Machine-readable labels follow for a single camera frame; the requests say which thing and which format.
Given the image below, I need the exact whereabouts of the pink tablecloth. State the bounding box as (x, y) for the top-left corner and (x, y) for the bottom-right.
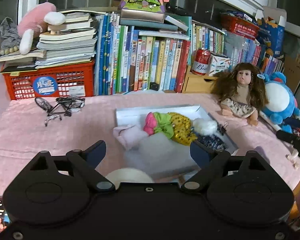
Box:
(0, 93), (300, 195)

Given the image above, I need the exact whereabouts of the red beer can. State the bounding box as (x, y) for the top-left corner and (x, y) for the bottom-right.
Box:
(191, 48), (211, 75)

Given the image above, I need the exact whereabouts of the white fluffy pompom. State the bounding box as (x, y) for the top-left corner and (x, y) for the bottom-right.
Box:
(192, 118), (218, 136)

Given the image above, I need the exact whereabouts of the pink green scrunchie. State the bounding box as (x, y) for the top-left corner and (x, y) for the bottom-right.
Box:
(143, 112), (174, 139)

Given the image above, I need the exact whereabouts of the pink plush rabbit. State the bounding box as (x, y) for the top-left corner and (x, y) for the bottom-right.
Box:
(17, 2), (65, 55)

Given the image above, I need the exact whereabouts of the small wooden drawer box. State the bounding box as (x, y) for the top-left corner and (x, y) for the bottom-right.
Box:
(182, 66), (217, 94)

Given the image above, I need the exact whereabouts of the yellow sequin pouch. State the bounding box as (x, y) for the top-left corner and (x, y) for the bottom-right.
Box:
(168, 112), (197, 146)

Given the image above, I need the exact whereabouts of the light pink cloth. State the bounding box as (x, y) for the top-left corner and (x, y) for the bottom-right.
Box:
(113, 125), (149, 150)

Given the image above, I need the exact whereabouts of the miniature black bicycle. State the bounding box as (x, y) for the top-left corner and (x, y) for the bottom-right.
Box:
(35, 96), (85, 127)

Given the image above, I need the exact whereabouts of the white tissue box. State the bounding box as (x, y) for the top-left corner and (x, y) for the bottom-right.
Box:
(207, 54), (231, 76)

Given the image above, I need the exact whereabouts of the blue white plush toy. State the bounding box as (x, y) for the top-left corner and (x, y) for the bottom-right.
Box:
(260, 72), (300, 133)

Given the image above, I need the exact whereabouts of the blue cardboard box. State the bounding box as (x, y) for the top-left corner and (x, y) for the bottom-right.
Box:
(255, 6), (287, 57)

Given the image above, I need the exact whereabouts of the smartphone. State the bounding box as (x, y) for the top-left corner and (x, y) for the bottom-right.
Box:
(0, 196), (11, 233)

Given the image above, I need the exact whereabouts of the red plastic crate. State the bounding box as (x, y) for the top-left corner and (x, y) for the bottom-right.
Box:
(2, 60), (95, 100)

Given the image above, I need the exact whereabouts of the row of upright books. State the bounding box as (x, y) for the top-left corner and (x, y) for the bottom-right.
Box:
(93, 12), (192, 95)

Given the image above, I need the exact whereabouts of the black binder clip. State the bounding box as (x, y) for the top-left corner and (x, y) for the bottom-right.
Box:
(218, 121), (229, 135)

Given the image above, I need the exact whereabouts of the white shallow box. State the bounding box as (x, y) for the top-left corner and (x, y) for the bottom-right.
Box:
(115, 104), (240, 178)

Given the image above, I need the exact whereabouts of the stack of lying books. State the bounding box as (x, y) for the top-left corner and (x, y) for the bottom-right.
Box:
(0, 11), (99, 68)

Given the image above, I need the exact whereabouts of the brown-haired doll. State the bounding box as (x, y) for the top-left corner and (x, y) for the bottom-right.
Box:
(212, 63), (268, 126)

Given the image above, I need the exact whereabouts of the dark blue brocade pouch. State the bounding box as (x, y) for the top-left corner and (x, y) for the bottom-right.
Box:
(198, 134), (228, 150)

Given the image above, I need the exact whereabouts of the red basket on books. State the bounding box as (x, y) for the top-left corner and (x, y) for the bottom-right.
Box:
(221, 14), (259, 40)

